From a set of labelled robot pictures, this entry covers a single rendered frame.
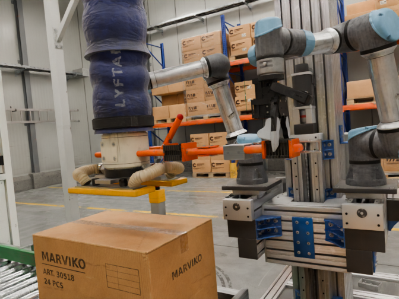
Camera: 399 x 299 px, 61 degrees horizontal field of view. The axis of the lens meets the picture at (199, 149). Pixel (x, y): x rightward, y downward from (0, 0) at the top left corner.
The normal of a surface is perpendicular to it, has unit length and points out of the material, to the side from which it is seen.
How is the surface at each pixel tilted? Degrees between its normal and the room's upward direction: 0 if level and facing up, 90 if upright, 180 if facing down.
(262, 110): 90
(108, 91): 74
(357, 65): 90
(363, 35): 106
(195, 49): 91
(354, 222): 90
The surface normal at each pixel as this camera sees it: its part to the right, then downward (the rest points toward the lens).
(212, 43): -0.51, 0.09
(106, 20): 0.09, 0.15
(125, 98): 0.31, -0.24
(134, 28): 0.65, 0.13
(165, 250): 0.85, -0.04
